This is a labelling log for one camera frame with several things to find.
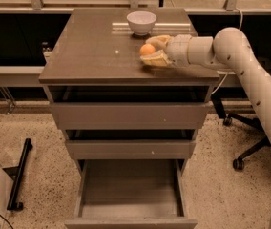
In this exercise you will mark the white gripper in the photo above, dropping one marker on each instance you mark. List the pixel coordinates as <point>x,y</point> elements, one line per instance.
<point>177,51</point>

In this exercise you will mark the orange fruit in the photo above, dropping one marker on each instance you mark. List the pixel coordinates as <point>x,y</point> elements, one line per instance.
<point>147,49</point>

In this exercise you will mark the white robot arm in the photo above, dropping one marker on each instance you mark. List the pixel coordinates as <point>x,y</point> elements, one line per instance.
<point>201,51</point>

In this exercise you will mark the grey drawer cabinet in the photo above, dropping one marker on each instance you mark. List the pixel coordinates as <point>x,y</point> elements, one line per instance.
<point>97,48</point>

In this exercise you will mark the grey top drawer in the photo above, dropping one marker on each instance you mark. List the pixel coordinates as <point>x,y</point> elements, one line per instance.
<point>129,107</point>

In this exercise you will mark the grey drawer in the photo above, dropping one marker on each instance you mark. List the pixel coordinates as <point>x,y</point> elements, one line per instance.
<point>129,107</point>
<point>130,194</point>
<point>131,144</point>

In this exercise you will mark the grey middle drawer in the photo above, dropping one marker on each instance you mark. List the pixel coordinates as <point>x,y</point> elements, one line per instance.
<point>131,144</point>

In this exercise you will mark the grey bottom drawer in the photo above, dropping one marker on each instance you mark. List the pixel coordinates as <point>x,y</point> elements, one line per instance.
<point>130,194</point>

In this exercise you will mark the white ceramic bowl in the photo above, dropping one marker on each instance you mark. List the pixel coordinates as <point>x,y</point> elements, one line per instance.
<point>141,22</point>

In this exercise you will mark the black office chair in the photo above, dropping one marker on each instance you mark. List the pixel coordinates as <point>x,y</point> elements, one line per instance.
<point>243,134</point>

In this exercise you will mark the black metal bar stand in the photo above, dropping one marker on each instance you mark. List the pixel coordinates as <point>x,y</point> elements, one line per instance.
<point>16,173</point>

